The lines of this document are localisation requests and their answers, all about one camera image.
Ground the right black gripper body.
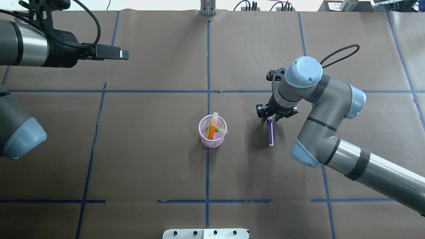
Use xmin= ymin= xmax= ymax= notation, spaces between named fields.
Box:
xmin=264 ymin=100 xmax=294 ymax=120

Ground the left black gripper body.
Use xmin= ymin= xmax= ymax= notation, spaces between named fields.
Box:
xmin=46 ymin=29 xmax=95 ymax=68

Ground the purple highlighter pen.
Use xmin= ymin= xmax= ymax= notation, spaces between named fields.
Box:
xmin=267 ymin=117 xmax=274 ymax=147

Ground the green highlighter pen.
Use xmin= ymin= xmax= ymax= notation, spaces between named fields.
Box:
xmin=206 ymin=125 xmax=228 ymax=135

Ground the orange highlighter pen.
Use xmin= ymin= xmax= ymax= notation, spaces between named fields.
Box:
xmin=206 ymin=112 xmax=218 ymax=140

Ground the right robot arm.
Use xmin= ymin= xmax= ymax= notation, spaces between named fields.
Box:
xmin=256 ymin=56 xmax=425 ymax=216

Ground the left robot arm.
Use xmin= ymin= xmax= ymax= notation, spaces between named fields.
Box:
xmin=1 ymin=19 xmax=129 ymax=160

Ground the pink mesh pen holder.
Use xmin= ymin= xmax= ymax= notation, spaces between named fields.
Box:
xmin=198 ymin=115 xmax=228 ymax=148

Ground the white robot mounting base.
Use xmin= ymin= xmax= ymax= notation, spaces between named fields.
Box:
xmin=162 ymin=228 xmax=250 ymax=239

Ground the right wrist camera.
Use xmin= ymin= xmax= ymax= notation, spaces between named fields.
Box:
xmin=266 ymin=68 xmax=287 ymax=98

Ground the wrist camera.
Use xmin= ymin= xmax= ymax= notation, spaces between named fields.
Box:
xmin=266 ymin=68 xmax=287 ymax=98
xmin=15 ymin=0 xmax=70 ymax=33

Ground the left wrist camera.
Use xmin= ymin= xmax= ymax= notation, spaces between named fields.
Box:
xmin=15 ymin=0 xmax=70 ymax=33

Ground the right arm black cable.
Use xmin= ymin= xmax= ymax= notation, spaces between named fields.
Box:
xmin=319 ymin=44 xmax=360 ymax=69

